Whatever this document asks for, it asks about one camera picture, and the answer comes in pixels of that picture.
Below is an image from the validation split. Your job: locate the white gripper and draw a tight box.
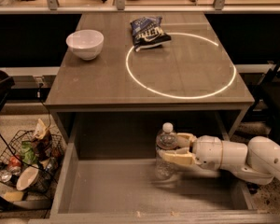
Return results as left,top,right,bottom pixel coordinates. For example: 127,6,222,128
158,133,223,171

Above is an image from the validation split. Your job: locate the clear plastic water bottle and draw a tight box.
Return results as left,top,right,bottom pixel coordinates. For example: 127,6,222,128
156,122,177,180

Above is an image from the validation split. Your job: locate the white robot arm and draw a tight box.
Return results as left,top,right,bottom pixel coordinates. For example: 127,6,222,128
157,133,280,185

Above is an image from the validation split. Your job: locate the grey cabinet with top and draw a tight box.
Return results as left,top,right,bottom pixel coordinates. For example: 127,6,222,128
46,12,254,133

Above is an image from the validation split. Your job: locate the open grey top drawer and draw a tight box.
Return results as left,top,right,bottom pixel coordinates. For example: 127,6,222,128
49,111,280,224

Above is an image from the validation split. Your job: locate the black chair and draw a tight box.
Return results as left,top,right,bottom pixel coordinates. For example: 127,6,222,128
244,58,280,142

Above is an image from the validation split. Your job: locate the blue chip bag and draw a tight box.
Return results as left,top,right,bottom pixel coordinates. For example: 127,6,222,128
130,16,172,51

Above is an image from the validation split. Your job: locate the white ceramic bowl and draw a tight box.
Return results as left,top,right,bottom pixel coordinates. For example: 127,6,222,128
66,30,105,61

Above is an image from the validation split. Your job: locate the brown snack bag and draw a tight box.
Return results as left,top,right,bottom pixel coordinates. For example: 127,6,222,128
31,119,52,161

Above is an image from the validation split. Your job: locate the green snack bag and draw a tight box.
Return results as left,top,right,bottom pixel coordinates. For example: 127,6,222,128
21,141,37,165

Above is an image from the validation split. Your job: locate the white bowl in basket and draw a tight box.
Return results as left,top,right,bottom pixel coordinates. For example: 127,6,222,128
16,164,39,191

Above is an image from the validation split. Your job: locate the red soda can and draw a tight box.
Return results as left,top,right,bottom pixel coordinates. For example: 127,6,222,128
7,155,21,175

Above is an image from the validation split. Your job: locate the yellow sponge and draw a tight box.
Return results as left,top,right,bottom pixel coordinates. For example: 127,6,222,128
4,191,24,202

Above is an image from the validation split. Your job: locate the black wire basket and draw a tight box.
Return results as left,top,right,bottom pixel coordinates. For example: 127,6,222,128
0,130,64,193

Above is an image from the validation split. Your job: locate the black power cable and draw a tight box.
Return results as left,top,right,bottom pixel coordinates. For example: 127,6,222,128
35,81,52,129

